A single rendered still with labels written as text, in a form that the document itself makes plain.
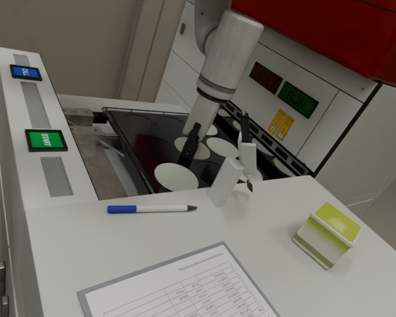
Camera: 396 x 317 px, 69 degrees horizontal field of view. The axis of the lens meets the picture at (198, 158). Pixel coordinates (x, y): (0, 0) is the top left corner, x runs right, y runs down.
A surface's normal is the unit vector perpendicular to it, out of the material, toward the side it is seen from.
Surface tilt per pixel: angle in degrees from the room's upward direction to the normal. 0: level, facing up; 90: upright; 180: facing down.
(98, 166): 0
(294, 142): 90
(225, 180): 90
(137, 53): 90
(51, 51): 90
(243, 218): 0
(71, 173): 0
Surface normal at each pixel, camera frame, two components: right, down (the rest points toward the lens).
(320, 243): -0.64, 0.19
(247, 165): -0.25, 0.77
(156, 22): 0.45, 0.62
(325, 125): -0.79, 0.04
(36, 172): 0.35, -0.79
